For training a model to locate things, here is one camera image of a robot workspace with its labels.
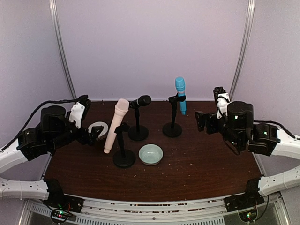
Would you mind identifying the black microphone stand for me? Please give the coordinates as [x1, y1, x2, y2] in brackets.
[162, 94, 186, 138]
[128, 108, 149, 141]
[113, 122, 136, 168]

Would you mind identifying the pink toy microphone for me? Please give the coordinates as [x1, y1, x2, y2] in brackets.
[104, 98, 129, 154]

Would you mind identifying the blue toy microphone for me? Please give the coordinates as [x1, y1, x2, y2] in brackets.
[175, 76, 187, 115]

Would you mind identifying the black microphone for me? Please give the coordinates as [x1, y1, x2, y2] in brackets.
[129, 95, 152, 109]

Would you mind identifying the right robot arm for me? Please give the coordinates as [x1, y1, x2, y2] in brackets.
[195, 101, 300, 197]

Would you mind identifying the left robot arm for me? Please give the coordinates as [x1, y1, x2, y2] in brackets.
[0, 105, 104, 204]

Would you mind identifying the green ceramic bowl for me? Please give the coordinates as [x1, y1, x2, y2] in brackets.
[138, 144, 164, 166]

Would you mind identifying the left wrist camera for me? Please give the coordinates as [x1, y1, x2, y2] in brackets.
[68, 95, 91, 129]

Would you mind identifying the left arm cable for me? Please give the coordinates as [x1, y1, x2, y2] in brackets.
[0, 99, 78, 153]

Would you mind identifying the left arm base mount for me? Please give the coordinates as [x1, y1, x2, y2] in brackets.
[41, 195, 84, 224]

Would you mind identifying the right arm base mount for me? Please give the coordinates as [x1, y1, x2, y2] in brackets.
[224, 193, 265, 224]

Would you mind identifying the right aluminium frame post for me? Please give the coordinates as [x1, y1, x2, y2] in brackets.
[229, 0, 255, 100]

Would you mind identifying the aluminium frame post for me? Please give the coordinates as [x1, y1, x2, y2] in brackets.
[229, 0, 255, 100]
[49, 0, 77, 99]

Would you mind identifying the left aluminium frame post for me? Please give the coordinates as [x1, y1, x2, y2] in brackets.
[49, 0, 77, 99]

